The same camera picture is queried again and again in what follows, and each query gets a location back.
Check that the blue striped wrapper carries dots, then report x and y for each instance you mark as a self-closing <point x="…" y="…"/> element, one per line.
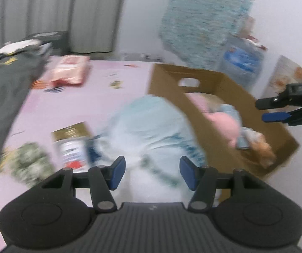
<point x="53" y="89"/>

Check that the black box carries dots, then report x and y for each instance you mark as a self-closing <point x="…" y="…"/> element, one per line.
<point x="50" y="40"/>

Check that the blue checked towel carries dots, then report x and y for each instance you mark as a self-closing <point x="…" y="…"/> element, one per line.
<point x="231" y="113"/>

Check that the white plastic bag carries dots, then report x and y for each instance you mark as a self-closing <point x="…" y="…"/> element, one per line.
<point x="153" y="137"/>

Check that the orange striped towel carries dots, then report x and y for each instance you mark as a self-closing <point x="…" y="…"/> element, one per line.
<point x="263" y="150"/>

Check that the orange striped wrapper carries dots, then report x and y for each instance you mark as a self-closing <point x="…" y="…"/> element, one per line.
<point x="39" y="84"/>

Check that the pink wet wipes pack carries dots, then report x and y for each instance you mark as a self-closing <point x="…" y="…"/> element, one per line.
<point x="68" y="69"/>

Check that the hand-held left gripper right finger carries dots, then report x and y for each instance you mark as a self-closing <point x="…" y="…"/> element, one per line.
<point x="188" y="172"/>

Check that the dark grey quilt yellow prints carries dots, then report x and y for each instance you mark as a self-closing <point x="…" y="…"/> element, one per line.
<point x="0" y="105"/>

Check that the green patterned scrunched cloth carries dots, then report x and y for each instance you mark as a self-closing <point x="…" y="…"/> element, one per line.
<point x="31" y="163"/>

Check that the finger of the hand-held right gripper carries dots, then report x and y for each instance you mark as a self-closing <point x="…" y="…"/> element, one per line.
<point x="275" y="116"/>
<point x="285" y="101"/>

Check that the yellow candy wrapper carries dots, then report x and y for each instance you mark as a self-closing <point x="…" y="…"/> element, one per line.
<point x="116" y="84"/>

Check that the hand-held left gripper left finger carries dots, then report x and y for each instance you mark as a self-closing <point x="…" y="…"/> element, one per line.
<point x="118" y="172"/>

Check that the grey curtain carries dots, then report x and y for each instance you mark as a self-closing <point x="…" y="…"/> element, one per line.
<point x="58" y="13"/>

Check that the clear plastic storage bag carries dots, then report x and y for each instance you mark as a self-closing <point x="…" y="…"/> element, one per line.
<point x="242" y="60"/>

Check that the white printed appliance box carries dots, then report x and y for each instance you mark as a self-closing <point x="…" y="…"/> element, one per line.
<point x="288" y="76"/>

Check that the turquoise floral cloth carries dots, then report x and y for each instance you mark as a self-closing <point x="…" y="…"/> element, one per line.
<point x="206" y="18"/>

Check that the cardboard box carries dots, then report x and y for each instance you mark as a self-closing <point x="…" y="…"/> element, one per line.
<point x="166" y="84"/>

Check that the pink checked bed sheet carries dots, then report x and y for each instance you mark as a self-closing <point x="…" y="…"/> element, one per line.
<point x="87" y="105"/>

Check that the pink plush toy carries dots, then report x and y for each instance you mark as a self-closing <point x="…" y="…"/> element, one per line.
<point x="224" y="127"/>

